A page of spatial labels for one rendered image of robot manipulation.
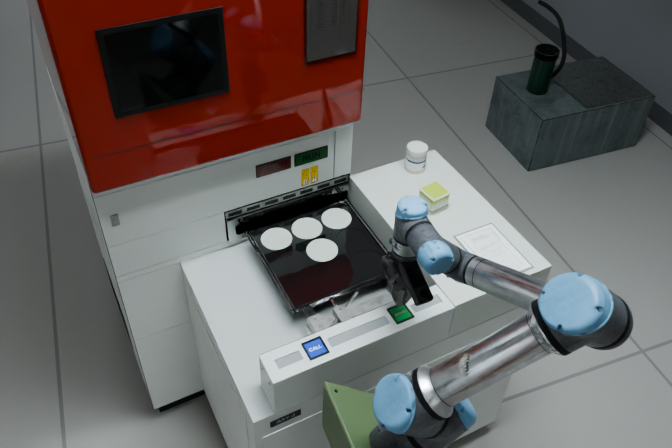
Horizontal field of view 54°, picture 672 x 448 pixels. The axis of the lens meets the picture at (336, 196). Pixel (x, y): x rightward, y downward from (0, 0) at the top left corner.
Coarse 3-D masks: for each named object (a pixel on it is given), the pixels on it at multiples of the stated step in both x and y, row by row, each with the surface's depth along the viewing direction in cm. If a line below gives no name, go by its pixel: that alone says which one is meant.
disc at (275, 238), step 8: (264, 232) 211; (272, 232) 211; (280, 232) 211; (288, 232) 211; (264, 240) 208; (272, 240) 208; (280, 240) 208; (288, 240) 208; (272, 248) 206; (280, 248) 206
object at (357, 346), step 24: (432, 288) 187; (384, 312) 180; (432, 312) 181; (312, 336) 174; (336, 336) 174; (360, 336) 174; (384, 336) 174; (408, 336) 180; (432, 336) 187; (264, 360) 168; (288, 360) 168; (312, 360) 168; (336, 360) 170; (360, 360) 176; (384, 360) 182; (264, 384) 173; (288, 384) 166; (312, 384) 172
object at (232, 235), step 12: (312, 192) 220; (324, 192) 221; (336, 192) 223; (348, 192) 226; (276, 204) 215; (288, 204) 216; (300, 204) 219; (324, 204) 226; (240, 216) 210; (252, 216) 212; (288, 216) 221; (228, 228) 210; (252, 228) 216; (228, 240) 214
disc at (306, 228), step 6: (294, 222) 215; (300, 222) 215; (306, 222) 215; (312, 222) 215; (318, 222) 215; (294, 228) 213; (300, 228) 213; (306, 228) 213; (312, 228) 213; (318, 228) 213; (294, 234) 210; (300, 234) 211; (306, 234) 211; (312, 234) 211; (318, 234) 211
